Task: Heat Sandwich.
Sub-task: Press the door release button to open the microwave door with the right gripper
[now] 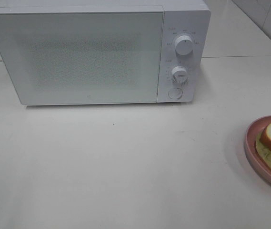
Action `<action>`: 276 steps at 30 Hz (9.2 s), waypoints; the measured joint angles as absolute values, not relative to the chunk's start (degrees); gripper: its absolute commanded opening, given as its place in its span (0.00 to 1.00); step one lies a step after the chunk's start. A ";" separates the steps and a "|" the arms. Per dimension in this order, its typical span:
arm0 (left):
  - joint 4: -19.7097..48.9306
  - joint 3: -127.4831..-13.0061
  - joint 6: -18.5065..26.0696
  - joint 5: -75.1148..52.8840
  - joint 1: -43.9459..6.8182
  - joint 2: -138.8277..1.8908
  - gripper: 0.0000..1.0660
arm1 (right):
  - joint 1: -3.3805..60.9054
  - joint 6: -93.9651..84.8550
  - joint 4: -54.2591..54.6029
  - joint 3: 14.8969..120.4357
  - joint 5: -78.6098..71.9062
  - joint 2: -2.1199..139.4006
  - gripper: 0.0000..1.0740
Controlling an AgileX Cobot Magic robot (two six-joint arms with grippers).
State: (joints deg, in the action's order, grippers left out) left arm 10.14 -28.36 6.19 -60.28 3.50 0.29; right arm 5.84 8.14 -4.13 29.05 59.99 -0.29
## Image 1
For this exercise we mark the round door release button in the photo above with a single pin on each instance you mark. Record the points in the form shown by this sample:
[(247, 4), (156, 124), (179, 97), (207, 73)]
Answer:
[(175, 93)]

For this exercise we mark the white microwave door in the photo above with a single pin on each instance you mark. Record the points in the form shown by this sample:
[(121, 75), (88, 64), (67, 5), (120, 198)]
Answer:
[(82, 58)]

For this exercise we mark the pink round plate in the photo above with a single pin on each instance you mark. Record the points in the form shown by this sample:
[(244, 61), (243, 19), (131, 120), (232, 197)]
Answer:
[(251, 153)]

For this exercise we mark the lower white timer knob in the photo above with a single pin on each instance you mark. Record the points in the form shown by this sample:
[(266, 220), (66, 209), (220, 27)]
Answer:
[(179, 74)]

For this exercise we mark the upper white power knob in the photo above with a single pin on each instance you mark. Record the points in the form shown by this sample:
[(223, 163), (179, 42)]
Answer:
[(183, 45)]

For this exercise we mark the white microwave oven body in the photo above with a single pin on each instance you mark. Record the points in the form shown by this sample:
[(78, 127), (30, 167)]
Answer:
[(180, 17)]

